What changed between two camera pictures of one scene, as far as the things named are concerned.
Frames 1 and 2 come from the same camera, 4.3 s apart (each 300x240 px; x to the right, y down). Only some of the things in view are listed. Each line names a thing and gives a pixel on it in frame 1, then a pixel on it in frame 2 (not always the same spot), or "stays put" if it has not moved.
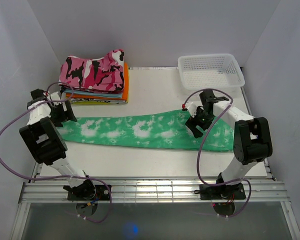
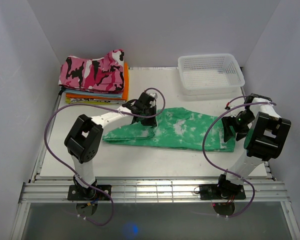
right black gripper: (191, 123) -> (227, 121)
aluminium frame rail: (152, 190) stays put
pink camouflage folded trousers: (105, 74) stays put
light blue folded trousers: (105, 94) stays put
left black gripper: (70, 116) -> (151, 123)
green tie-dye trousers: (166, 130) stays put
